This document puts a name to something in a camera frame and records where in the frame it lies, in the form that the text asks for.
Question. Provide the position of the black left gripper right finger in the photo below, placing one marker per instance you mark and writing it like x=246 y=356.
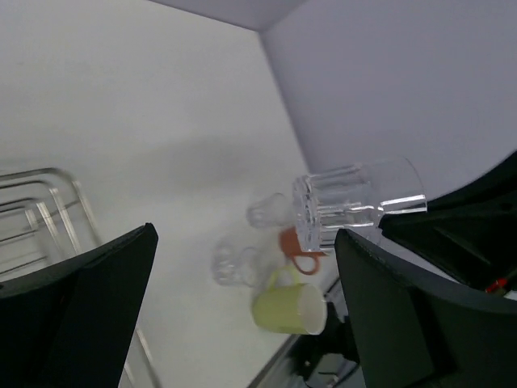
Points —
x=414 y=328

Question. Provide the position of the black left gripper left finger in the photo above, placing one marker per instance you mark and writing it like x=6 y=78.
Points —
x=71 y=324

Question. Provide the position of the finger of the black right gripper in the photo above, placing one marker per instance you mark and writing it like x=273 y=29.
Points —
x=470 y=233

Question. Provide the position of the large clear glass tumbler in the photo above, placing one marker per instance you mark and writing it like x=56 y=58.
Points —
x=353 y=197

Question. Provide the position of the orange ceramic mug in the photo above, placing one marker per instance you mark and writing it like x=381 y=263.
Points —
x=291 y=248

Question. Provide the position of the yellow-green ceramic mug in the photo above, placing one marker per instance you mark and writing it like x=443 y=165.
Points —
x=290 y=306

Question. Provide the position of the small clear glass middle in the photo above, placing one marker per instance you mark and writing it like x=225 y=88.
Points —
x=235 y=266

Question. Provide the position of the small clear glass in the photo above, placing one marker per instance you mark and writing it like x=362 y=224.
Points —
x=235 y=266
x=272 y=211

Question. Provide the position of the small clear glass right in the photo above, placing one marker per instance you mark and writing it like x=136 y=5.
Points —
x=272 y=211

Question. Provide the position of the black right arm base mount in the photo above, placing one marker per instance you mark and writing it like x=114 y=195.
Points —
x=337 y=337

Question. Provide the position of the metal wire dish rack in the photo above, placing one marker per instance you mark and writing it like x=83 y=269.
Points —
x=47 y=219

